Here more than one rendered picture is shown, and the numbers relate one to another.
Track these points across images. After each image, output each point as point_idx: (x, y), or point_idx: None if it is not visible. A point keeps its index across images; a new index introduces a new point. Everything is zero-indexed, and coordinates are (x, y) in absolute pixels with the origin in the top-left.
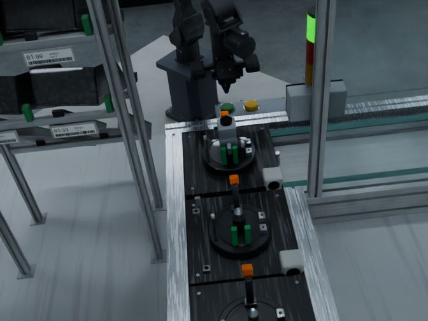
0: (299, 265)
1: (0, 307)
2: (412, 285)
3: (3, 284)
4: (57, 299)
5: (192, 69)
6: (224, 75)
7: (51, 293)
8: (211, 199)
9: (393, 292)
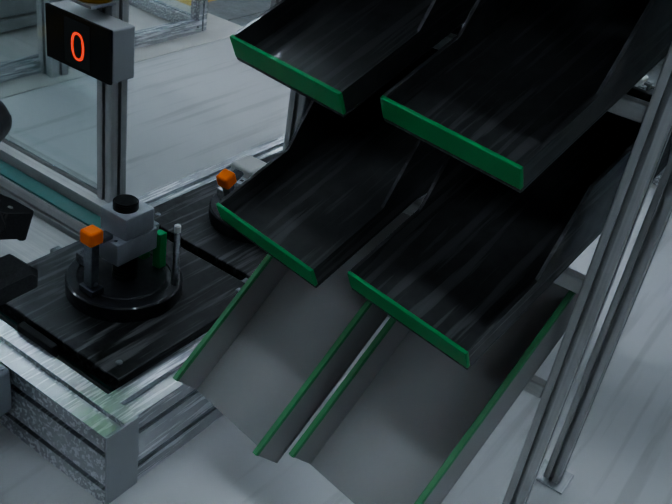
0: (252, 156)
1: (610, 453)
2: (136, 169)
3: (599, 485)
4: (517, 405)
5: (23, 268)
6: (20, 206)
7: (522, 418)
8: (234, 264)
9: (159, 177)
